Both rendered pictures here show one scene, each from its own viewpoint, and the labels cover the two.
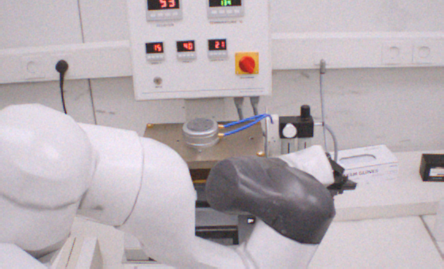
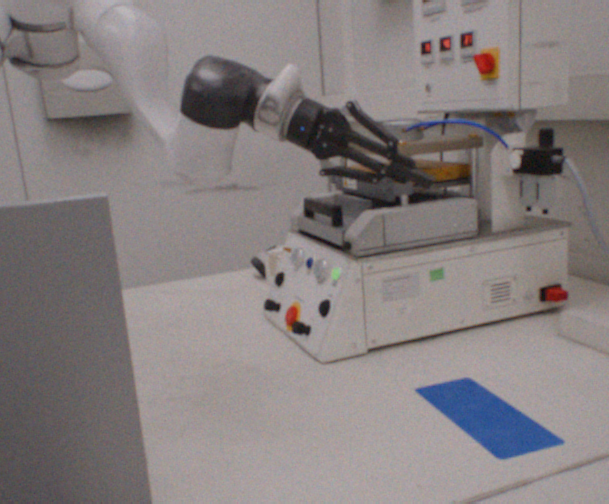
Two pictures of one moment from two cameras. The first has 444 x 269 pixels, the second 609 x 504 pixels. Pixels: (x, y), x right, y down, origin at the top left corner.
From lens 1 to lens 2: 1.21 m
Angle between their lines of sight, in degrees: 64
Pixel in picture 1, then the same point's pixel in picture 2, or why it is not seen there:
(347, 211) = not seen: outside the picture
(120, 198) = (88, 27)
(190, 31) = (450, 25)
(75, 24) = not seen: hidden behind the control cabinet
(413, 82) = not seen: outside the picture
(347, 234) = (576, 361)
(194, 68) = (452, 73)
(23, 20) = not seen: hidden behind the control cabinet
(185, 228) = (121, 66)
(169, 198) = (109, 35)
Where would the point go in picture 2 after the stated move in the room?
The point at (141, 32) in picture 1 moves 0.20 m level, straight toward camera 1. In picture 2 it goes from (420, 30) to (345, 31)
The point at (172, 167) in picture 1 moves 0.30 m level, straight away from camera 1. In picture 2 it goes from (121, 17) to (283, 16)
